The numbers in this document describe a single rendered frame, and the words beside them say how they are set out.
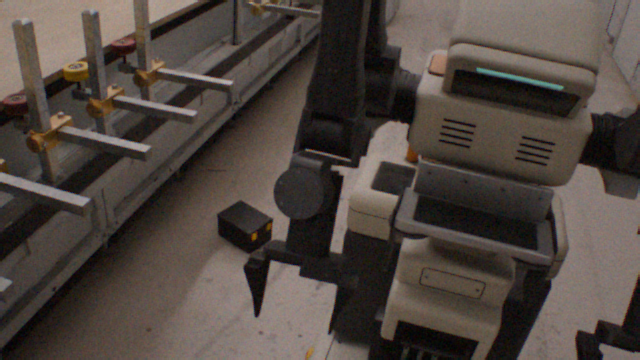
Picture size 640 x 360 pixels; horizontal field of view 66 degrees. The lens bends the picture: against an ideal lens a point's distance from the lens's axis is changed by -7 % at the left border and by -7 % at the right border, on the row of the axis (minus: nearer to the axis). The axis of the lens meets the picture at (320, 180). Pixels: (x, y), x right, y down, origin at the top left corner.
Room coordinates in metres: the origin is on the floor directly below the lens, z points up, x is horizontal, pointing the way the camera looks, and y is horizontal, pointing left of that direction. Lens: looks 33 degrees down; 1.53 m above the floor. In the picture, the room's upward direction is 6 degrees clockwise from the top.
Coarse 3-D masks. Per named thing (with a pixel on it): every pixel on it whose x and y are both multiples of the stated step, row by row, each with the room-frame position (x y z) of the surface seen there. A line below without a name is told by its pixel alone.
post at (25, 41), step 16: (16, 32) 1.12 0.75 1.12; (32, 32) 1.14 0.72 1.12; (16, 48) 1.12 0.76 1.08; (32, 48) 1.13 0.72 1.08; (32, 64) 1.12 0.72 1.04; (32, 80) 1.12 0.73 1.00; (32, 96) 1.12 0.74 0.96; (32, 112) 1.12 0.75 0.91; (48, 112) 1.15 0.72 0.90; (48, 128) 1.14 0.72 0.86; (48, 160) 1.12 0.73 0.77
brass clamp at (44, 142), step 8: (56, 120) 1.19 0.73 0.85; (64, 120) 1.19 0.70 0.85; (56, 128) 1.15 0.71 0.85; (32, 136) 1.10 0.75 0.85; (40, 136) 1.11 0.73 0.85; (48, 136) 1.12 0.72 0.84; (56, 136) 1.15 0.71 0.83; (32, 144) 1.09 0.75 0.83; (40, 144) 1.09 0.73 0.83; (48, 144) 1.12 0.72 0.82; (56, 144) 1.14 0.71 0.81
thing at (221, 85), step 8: (120, 64) 1.67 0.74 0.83; (128, 64) 1.68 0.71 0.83; (136, 64) 1.68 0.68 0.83; (128, 72) 1.67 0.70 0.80; (160, 72) 1.64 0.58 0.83; (168, 72) 1.63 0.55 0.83; (176, 72) 1.64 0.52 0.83; (168, 80) 1.63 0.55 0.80; (176, 80) 1.62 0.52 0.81; (184, 80) 1.62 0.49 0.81; (192, 80) 1.61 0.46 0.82; (200, 80) 1.60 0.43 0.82; (208, 80) 1.60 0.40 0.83; (216, 80) 1.60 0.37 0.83; (224, 80) 1.61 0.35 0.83; (208, 88) 1.59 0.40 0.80; (216, 88) 1.59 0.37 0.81; (224, 88) 1.58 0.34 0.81; (232, 88) 1.60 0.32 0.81
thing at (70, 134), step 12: (24, 120) 1.19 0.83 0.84; (60, 132) 1.15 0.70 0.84; (72, 132) 1.15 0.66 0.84; (84, 132) 1.16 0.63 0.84; (84, 144) 1.13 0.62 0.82; (96, 144) 1.12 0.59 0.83; (108, 144) 1.12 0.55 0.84; (120, 144) 1.11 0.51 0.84; (132, 144) 1.12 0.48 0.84; (132, 156) 1.10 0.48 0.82; (144, 156) 1.09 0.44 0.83
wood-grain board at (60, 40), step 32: (32, 0) 2.15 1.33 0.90; (64, 0) 2.18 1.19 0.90; (96, 0) 2.20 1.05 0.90; (128, 0) 2.23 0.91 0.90; (160, 0) 2.26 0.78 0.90; (192, 0) 2.30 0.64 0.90; (0, 32) 1.72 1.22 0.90; (64, 32) 1.76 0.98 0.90; (128, 32) 1.81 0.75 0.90; (0, 64) 1.43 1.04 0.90; (64, 64) 1.47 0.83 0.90; (0, 96) 1.21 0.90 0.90
